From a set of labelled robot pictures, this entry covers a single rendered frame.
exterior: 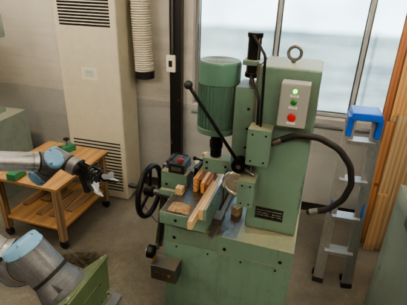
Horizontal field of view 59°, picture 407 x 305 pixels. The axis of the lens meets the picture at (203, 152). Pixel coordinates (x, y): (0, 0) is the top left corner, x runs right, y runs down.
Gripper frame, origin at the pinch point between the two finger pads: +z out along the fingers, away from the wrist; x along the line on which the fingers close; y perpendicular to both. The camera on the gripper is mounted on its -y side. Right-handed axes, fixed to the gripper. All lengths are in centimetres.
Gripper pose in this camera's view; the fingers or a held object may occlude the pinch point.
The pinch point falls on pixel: (111, 190)
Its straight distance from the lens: 184.7
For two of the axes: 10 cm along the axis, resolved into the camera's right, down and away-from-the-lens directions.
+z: 8.8, 4.6, -1.0
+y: 3.5, -7.9, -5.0
